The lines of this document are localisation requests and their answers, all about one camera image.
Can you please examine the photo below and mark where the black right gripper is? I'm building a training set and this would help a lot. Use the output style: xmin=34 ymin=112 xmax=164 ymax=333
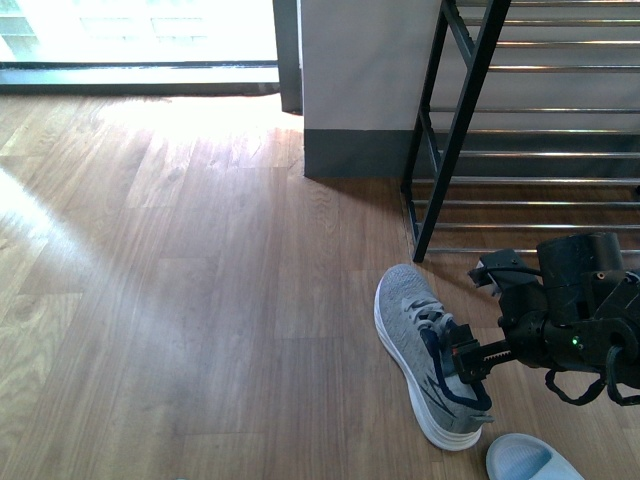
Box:
xmin=448 ymin=233 xmax=639 ymax=384

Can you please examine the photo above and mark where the grey sneaker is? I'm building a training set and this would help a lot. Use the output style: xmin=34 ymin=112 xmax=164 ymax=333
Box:
xmin=374 ymin=264 xmax=493 ymax=451

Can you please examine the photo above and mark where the black metal shoe rack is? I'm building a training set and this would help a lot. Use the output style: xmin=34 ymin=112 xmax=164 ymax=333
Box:
xmin=401 ymin=1 xmax=639 ymax=264

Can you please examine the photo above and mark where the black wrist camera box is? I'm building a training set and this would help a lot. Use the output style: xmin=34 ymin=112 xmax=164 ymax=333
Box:
xmin=467 ymin=249 xmax=542 ymax=296

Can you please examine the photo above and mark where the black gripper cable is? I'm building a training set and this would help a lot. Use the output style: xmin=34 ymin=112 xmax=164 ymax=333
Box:
xmin=543 ymin=344 xmax=640 ymax=407

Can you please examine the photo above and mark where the light blue slipper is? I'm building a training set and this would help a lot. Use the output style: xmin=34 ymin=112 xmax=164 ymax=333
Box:
xmin=486 ymin=433 xmax=584 ymax=480

